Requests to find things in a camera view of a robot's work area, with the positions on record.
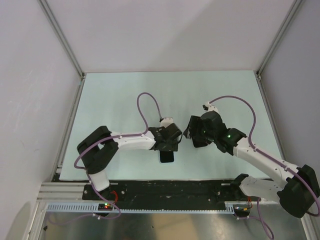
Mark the aluminium frame post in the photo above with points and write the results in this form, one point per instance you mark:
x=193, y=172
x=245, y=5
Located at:
x=50, y=16
x=280, y=34

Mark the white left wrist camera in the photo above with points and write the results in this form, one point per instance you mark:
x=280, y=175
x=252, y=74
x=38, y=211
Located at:
x=166, y=121

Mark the left aluminium frame post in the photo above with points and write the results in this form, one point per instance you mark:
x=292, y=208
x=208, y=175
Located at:
x=50, y=16

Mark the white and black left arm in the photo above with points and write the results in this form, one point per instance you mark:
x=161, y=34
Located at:
x=97, y=150

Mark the aluminium front frame rail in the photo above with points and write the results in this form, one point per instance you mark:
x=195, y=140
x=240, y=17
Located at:
x=61, y=191

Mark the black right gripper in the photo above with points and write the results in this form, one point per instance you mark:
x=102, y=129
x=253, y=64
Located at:
x=195, y=122

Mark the grey slotted cable duct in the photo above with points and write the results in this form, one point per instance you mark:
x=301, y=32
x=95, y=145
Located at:
x=72, y=207

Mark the right circuit board with wires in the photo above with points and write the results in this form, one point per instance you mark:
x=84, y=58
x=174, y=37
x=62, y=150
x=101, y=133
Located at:
x=241, y=210

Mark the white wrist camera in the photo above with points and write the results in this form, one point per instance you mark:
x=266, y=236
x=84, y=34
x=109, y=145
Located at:
x=166, y=121
x=208, y=107

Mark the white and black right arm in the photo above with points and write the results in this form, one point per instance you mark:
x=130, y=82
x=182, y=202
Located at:
x=295, y=188

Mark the left circuit board with leds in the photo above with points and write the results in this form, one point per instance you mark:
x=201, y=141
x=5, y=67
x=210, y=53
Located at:
x=104, y=206

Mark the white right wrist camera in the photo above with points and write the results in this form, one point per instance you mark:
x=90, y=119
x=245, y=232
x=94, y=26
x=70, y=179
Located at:
x=208, y=107

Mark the right aluminium frame post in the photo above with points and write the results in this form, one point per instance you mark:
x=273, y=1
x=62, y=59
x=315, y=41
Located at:
x=280, y=34

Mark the pink-edged black phone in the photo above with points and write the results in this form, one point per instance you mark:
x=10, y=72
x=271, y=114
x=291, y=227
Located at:
x=200, y=142

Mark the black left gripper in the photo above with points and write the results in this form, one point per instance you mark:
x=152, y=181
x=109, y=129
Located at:
x=172, y=146

